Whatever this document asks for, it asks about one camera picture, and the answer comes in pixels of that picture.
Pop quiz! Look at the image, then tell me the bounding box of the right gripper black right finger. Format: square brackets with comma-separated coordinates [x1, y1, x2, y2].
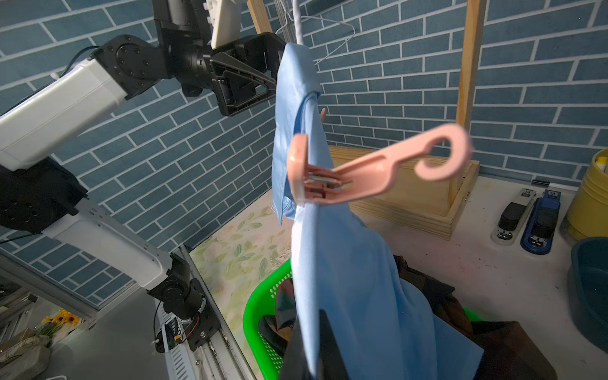
[317, 310, 349, 380]

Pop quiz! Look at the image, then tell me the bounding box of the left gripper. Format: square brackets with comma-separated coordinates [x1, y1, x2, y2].
[204, 33, 286, 117]

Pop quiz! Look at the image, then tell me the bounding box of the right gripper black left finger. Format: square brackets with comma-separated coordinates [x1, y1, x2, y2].
[277, 319, 311, 380]

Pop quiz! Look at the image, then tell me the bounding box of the light blue long-sleeve shirt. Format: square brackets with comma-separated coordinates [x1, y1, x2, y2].
[272, 43, 484, 379]

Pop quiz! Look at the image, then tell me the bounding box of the white wire hanger plaid shirt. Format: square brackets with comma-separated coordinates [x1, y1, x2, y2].
[273, 1, 360, 69]

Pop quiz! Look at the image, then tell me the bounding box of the white wire hanger blue shirt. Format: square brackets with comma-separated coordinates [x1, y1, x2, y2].
[292, 0, 304, 45]

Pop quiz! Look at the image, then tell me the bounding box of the plaid long-sleeve shirt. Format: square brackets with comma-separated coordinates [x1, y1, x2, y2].
[244, 256, 557, 379]

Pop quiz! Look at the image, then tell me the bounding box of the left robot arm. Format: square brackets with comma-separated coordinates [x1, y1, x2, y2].
[1, 1, 274, 250]

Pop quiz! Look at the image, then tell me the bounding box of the green plastic basket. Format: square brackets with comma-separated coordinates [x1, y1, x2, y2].
[243, 255, 485, 379]

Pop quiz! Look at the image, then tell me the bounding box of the wooden clothes rack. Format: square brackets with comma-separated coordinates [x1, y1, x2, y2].
[246, 0, 488, 241]

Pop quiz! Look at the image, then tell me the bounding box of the white black stapler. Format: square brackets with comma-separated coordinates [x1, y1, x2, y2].
[490, 188, 537, 246]

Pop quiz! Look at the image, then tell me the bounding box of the blue black stapler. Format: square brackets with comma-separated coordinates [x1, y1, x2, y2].
[520, 189, 561, 255]

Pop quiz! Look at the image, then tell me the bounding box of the teal plastic tub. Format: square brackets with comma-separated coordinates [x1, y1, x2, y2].
[568, 237, 607, 352]

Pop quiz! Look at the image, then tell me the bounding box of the black marker pen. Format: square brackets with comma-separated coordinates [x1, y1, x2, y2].
[530, 179, 579, 193]

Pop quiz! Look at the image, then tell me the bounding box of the yellow metal bucket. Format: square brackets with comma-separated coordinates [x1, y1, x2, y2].
[560, 149, 607, 245]

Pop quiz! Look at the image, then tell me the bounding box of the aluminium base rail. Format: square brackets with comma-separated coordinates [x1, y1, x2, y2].
[152, 245, 256, 379]

